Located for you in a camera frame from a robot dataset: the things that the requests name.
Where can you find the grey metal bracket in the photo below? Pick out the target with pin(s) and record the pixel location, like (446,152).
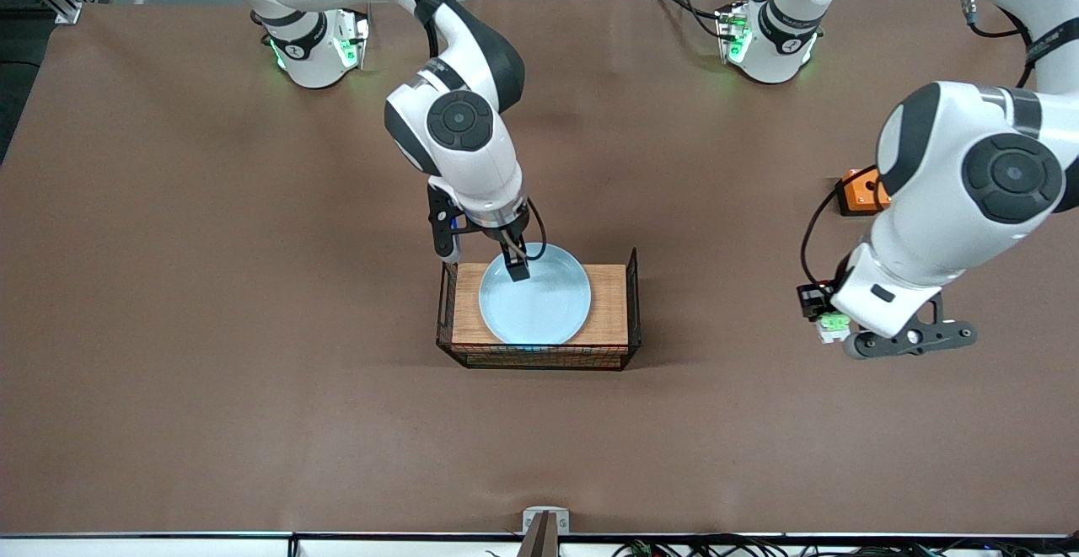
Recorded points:
(545,532)

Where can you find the black push button green block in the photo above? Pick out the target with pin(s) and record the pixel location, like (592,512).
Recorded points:
(834,327)

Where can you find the light blue round plate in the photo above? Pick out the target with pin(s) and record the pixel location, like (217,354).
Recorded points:
(539,304)

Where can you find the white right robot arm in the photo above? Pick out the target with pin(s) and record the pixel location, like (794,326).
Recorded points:
(472,169)

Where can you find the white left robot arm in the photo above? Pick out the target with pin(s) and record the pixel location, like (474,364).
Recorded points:
(944,186)

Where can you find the brown table cover sheet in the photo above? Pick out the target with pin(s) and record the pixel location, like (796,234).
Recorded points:
(253,372)

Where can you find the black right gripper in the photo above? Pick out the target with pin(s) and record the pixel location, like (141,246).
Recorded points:
(515,265)

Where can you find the orange push-button enclosure box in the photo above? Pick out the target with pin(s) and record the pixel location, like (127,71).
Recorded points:
(860,195)

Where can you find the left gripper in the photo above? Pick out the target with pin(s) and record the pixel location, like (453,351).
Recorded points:
(814,298)

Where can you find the grey base connector panel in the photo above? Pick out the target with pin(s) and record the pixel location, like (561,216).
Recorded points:
(350,47)
(733,34)

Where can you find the white table edge rail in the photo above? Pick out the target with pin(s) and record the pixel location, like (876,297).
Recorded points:
(169,547)

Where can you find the wooden board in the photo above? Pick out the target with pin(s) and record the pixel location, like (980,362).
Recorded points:
(607,304)

